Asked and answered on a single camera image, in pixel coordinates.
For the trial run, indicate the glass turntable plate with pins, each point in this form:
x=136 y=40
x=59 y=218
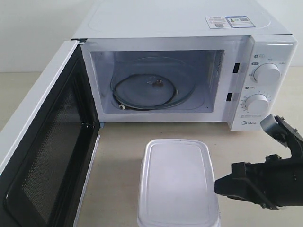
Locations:
x=157 y=83

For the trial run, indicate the white upper power knob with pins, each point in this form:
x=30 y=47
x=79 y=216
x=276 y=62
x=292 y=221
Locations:
x=267 y=74

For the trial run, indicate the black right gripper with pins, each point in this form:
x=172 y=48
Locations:
x=276 y=183

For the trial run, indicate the printed paper instruction sheet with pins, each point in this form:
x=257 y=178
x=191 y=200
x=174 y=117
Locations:
x=229 y=22

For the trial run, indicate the translucent plastic lidded container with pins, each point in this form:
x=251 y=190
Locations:
x=177 y=185

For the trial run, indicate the white lower timer knob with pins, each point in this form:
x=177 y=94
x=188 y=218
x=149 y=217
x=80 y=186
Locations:
x=256 y=103

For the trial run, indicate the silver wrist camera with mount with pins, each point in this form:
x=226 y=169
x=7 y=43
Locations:
x=271 y=127

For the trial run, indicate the white microwave door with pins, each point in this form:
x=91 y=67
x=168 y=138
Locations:
x=48 y=145

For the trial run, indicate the white Midea microwave oven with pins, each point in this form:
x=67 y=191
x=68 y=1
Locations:
x=121 y=31

